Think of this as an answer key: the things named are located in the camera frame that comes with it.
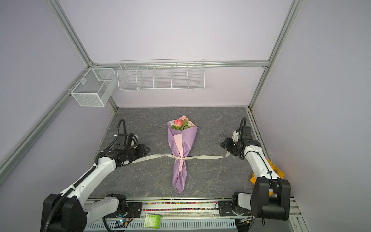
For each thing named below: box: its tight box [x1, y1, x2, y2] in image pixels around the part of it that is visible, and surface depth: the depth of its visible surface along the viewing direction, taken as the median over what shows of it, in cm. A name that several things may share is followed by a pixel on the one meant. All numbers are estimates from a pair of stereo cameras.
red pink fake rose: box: [173, 119, 184, 127], surface depth 104 cm
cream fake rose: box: [186, 120, 197, 128], surface depth 107 cm
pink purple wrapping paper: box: [167, 121, 199, 194], surface depth 93 cm
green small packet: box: [143, 214, 162, 229], surface depth 70 cm
